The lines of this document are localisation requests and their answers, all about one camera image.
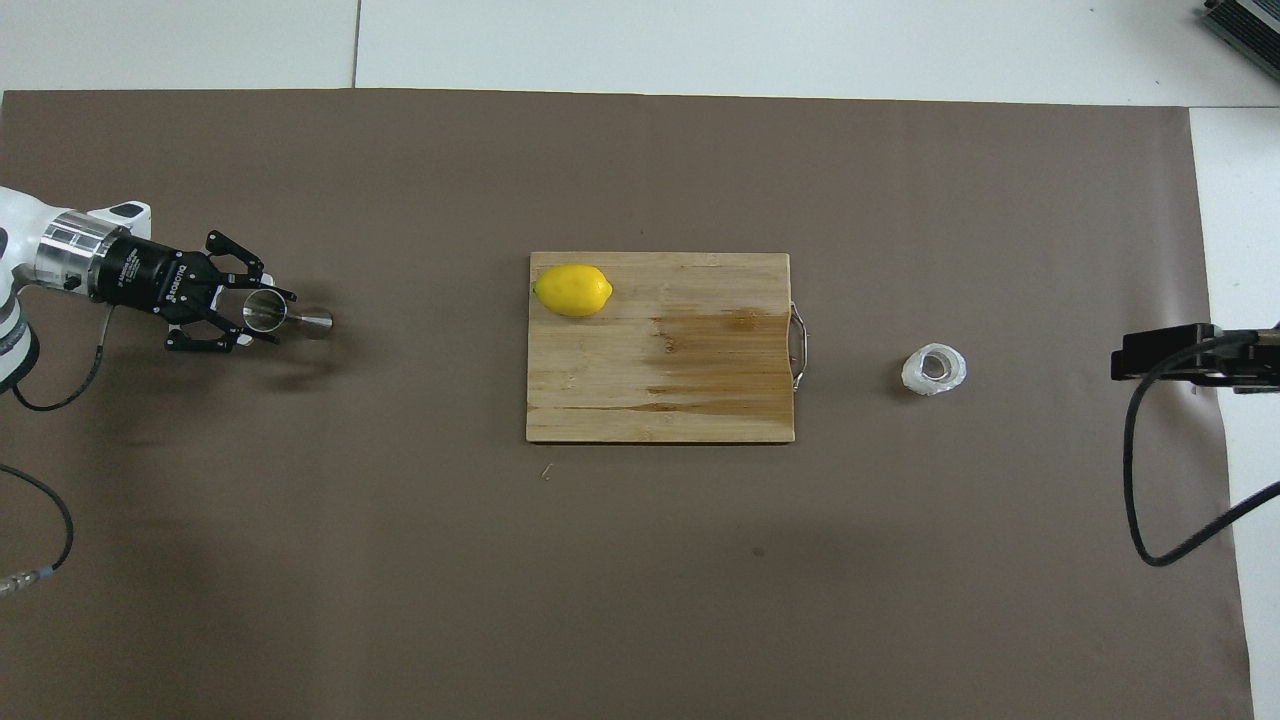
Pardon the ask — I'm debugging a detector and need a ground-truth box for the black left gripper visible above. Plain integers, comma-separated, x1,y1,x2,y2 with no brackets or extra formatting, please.
94,230,299,355

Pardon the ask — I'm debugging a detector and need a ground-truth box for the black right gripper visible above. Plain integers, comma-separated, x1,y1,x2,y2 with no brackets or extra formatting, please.
1110,323,1280,395

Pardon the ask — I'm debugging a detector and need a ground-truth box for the steel double jigger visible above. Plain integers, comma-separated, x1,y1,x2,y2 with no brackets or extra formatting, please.
243,285,336,342

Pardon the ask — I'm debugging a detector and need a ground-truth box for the small clear plastic cup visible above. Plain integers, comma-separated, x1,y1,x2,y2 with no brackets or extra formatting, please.
901,342,969,398

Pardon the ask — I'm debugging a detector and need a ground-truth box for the brown paper table mat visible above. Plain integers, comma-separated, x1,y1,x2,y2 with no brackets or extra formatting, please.
0,88,1257,720

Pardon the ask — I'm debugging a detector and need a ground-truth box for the grey ribbed metal device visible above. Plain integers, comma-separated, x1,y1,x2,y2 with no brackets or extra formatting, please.
1198,0,1280,83

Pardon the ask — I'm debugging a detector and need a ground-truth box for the yellow lemon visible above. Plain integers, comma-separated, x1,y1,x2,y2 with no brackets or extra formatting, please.
533,263,615,319

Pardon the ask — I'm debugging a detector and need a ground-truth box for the wooden cutting board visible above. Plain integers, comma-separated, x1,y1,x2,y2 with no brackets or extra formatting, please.
525,251,810,445

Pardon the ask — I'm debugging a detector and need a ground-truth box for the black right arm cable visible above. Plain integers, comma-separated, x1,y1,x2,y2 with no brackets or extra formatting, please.
1121,333,1280,569

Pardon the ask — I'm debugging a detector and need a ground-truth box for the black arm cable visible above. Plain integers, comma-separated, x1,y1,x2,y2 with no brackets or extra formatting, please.
0,303,111,602
1121,333,1280,569

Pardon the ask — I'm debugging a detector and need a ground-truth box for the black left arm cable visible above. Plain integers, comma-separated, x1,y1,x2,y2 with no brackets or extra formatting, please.
0,303,111,602

